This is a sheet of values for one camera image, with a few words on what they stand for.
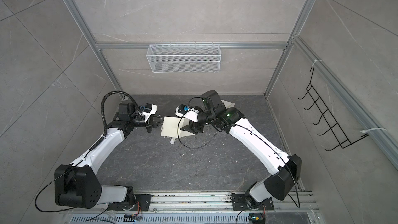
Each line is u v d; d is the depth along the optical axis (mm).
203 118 594
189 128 592
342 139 602
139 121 647
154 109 622
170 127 713
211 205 731
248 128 470
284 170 396
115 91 534
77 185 405
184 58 1009
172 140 935
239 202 730
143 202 734
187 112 554
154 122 674
